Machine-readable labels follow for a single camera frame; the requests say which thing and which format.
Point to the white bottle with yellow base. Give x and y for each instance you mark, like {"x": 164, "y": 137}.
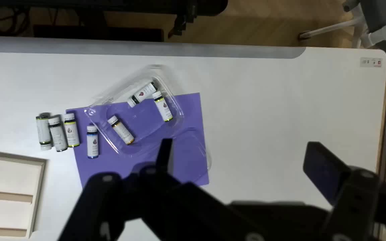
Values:
{"x": 121, "y": 130}

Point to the white bottle with black cap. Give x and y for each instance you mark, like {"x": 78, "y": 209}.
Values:
{"x": 44, "y": 132}

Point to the black equipment frame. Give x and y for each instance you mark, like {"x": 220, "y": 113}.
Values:
{"x": 90, "y": 27}

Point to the grey office chair base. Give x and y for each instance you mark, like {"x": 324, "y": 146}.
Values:
{"x": 376, "y": 22}

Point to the white bottle with grey label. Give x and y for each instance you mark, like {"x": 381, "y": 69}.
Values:
{"x": 58, "y": 134}

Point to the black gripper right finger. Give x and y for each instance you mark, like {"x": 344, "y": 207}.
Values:
{"x": 325, "y": 172}

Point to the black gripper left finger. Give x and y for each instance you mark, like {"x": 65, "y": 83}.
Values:
{"x": 164, "y": 156}

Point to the small table sticker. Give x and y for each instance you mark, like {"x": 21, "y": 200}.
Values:
{"x": 371, "y": 62}

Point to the purple cloth mat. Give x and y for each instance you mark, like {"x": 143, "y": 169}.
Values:
{"x": 188, "y": 115}

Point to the white bottle with yellow-green band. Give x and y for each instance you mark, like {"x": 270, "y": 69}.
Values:
{"x": 72, "y": 130}
{"x": 163, "y": 107}

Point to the clear plastic bag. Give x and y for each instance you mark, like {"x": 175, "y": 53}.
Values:
{"x": 148, "y": 122}

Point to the light wooden tray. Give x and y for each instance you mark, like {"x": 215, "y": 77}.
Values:
{"x": 10, "y": 196}

